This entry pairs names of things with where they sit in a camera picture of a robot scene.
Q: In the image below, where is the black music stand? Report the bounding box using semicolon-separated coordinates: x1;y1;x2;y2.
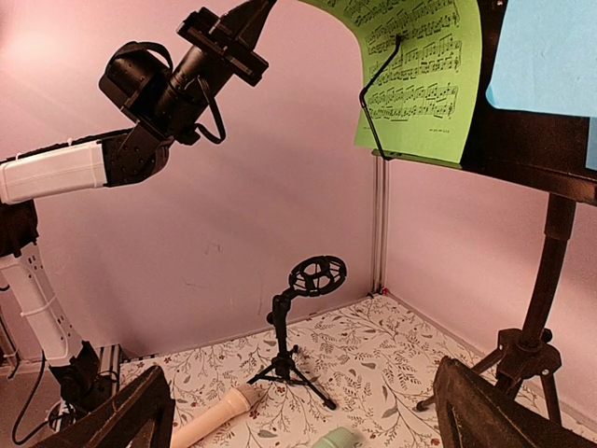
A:
358;0;597;426

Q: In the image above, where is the left aluminium frame post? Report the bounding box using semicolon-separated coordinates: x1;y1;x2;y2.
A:
370;156;389;294

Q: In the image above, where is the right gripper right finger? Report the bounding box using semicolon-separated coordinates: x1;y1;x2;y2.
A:
433;357;595;448

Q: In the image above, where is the mint green toy microphone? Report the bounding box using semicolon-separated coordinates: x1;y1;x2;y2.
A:
312;427;357;448

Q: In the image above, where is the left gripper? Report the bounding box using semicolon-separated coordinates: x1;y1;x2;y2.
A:
177;0;276;87

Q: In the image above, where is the green paper sheet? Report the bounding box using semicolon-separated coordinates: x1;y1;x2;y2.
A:
312;0;482;163

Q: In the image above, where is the blue paper sheet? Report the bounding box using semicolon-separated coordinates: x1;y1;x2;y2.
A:
486;1;596;171

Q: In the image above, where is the beige toy microphone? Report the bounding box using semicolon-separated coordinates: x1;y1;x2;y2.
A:
170;384;259;448

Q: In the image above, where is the floral table mat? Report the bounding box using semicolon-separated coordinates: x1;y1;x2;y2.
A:
120;295;479;447

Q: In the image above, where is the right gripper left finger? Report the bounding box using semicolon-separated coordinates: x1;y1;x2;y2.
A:
36;366;175;448

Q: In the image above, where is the black shock mount tripod stand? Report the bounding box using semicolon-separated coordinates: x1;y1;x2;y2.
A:
246;254;349;411

